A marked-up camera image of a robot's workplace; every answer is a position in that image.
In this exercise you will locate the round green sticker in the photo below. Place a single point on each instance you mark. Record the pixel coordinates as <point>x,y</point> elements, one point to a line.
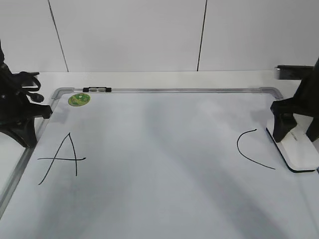
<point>79,99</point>

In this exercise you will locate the dark object at table edge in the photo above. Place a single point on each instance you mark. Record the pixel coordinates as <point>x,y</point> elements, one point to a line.
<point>292,72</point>

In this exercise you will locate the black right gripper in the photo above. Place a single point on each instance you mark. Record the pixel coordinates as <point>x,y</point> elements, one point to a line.
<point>304,102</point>

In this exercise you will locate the white board eraser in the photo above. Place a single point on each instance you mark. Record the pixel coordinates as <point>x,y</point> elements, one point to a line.
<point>298,152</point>

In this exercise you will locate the black board hanger clip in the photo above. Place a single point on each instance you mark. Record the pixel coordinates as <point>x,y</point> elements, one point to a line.
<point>97,89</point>

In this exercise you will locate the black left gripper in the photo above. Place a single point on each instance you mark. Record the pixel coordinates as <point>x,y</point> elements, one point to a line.
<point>20,103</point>

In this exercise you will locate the white board with aluminium frame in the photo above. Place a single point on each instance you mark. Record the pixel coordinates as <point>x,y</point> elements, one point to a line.
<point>160,164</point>

